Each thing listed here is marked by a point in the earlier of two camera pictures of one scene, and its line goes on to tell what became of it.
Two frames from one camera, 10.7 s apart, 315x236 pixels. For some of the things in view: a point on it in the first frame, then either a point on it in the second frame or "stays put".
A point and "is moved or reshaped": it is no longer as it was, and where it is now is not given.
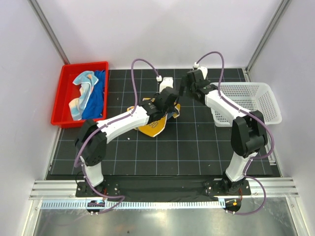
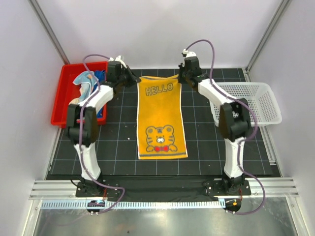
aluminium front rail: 266,188 stays put
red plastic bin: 62,116 stays put
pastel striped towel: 86,80 stays put
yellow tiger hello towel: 154,129 is moved or reshaped
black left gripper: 171,108 to 133,79
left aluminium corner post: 41,16 stays put
